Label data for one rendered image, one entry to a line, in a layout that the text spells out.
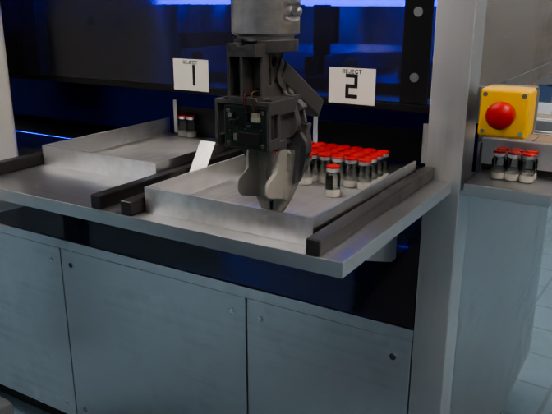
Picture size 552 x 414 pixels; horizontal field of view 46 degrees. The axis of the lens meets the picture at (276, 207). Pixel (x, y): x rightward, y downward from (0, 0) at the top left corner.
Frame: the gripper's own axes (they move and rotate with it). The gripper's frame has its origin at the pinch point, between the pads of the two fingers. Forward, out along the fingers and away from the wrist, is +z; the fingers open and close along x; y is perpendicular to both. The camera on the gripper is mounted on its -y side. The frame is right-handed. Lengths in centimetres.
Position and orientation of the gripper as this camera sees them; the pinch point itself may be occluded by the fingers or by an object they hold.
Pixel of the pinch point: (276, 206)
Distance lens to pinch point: 79.5
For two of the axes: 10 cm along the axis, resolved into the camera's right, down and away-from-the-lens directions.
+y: -5.2, 2.6, -8.2
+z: 0.0, 9.5, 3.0
